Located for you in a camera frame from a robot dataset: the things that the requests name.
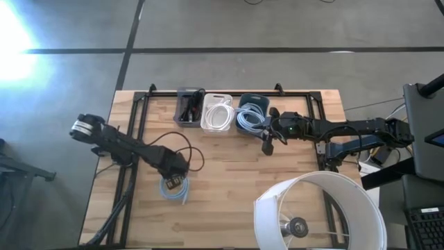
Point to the small blue screen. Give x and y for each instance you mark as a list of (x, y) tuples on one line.
[(437, 139)]

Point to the black keyboard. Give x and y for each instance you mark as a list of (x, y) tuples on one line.
[(426, 229)]

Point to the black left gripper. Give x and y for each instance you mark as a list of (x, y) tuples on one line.
[(170, 163)]

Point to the black aluminium table frame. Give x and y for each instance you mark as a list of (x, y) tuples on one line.
[(225, 94)]

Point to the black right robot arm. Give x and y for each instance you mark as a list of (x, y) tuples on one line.
[(347, 128)]

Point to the white round lamp shade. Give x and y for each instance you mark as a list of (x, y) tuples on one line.
[(364, 201)]

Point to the grey laptop lid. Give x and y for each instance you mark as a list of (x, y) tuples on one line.
[(423, 118)]

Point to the black desk bar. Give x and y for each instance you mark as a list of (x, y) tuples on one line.
[(388, 173)]

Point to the teal plastic bin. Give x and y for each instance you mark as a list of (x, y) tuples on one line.
[(256, 99)]

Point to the metal lamp base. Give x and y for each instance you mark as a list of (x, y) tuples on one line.
[(298, 227)]

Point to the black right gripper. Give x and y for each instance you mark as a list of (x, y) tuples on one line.
[(291, 126)]

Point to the black pole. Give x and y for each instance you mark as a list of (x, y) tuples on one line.
[(431, 87)]

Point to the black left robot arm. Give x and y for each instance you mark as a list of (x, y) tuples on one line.
[(118, 142)]

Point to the white plastic bin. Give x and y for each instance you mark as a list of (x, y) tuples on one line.
[(204, 104)]

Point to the silver metal bracket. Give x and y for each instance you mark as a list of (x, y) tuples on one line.
[(320, 148)]

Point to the grey plastic bin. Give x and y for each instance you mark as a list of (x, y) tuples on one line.
[(177, 118)]

